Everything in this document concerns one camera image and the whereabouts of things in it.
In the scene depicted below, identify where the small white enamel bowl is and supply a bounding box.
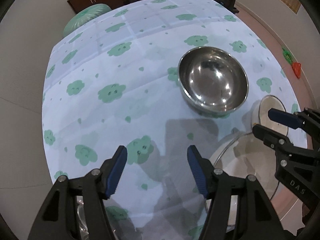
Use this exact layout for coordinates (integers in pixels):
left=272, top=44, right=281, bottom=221
left=251, top=95, right=289, bottom=136

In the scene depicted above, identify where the large white enamel bowl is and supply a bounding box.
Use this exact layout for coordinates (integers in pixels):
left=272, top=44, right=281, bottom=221
left=208, top=129, right=283, bottom=230

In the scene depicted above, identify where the small steel bowl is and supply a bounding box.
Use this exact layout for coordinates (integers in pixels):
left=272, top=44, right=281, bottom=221
left=177, top=47, right=249, bottom=116

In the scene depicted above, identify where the orange toy on floor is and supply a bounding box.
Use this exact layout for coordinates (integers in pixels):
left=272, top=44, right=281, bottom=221
left=291, top=62, right=302, bottom=79

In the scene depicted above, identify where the green toy on floor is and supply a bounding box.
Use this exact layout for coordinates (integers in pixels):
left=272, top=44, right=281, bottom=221
left=282, top=47, right=293, bottom=65

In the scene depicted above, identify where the cloud pattern tablecloth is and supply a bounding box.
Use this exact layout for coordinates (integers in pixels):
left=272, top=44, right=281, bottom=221
left=42, top=0, right=300, bottom=239

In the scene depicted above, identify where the green plastic stool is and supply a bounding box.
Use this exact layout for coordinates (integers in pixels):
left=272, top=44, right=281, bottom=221
left=63, top=3, right=112, bottom=37

